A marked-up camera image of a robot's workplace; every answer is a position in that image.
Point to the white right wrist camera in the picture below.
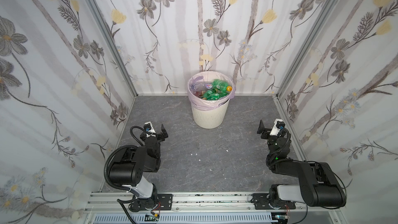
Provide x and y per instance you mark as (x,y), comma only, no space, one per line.
(279,124)

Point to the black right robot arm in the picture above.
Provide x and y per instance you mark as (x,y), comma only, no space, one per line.
(318,186)

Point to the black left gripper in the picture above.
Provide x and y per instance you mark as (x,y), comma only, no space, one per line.
(157,137)

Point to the cream plastic waste bin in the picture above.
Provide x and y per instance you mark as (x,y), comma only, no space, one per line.
(210,119)

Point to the green bottle yellow cap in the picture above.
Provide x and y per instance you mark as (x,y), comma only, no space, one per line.
(215,96)

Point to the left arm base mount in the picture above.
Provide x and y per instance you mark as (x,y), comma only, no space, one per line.
(160,202)

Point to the white perforated cable tray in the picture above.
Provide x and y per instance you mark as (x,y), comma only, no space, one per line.
(187,218)

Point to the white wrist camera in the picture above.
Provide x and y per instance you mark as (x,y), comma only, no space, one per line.
(148,126)
(279,124)

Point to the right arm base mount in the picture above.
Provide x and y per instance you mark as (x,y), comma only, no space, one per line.
(265,202)

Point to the pink bin liner bag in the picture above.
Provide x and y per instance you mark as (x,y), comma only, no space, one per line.
(209,76)

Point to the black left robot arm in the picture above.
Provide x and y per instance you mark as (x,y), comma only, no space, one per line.
(125,167)

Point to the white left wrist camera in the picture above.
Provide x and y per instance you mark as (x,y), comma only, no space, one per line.
(148,126)

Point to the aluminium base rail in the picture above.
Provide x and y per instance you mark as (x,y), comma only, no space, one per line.
(213,202)

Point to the clear crushed water bottle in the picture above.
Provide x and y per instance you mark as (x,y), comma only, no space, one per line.
(200,86)

